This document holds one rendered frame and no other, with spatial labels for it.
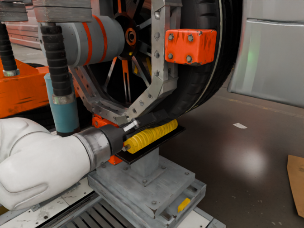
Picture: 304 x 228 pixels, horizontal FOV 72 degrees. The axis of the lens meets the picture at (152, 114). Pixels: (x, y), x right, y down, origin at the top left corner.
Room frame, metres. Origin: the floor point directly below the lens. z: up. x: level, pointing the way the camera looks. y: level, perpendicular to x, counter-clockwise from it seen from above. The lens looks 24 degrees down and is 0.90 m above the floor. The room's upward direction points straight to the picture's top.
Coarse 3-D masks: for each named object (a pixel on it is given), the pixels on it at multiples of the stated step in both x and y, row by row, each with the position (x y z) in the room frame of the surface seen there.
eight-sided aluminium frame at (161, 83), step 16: (160, 0) 0.50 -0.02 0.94; (176, 0) 0.53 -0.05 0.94; (160, 16) 0.50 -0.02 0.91; (176, 16) 0.53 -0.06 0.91; (160, 32) 0.50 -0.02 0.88; (160, 48) 0.50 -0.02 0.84; (160, 64) 0.50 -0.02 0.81; (176, 64) 0.53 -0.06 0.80; (80, 80) 0.80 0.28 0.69; (160, 80) 0.50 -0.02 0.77; (176, 80) 0.54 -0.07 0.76; (80, 96) 0.78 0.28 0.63; (96, 96) 0.78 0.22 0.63; (144, 96) 0.54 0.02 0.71; (160, 96) 0.51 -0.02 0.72; (96, 112) 0.71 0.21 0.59; (112, 112) 0.64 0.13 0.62; (128, 112) 0.59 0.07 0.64; (144, 112) 0.60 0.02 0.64
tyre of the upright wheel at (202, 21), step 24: (192, 0) 0.55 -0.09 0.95; (216, 0) 0.57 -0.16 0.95; (240, 0) 0.68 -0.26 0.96; (192, 24) 0.54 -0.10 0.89; (216, 24) 0.55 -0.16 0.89; (240, 24) 0.68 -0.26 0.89; (216, 48) 0.56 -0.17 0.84; (192, 72) 0.54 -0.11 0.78; (216, 72) 0.60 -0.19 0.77; (168, 96) 0.59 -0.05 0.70; (192, 96) 0.55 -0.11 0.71; (168, 120) 0.59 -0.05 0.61
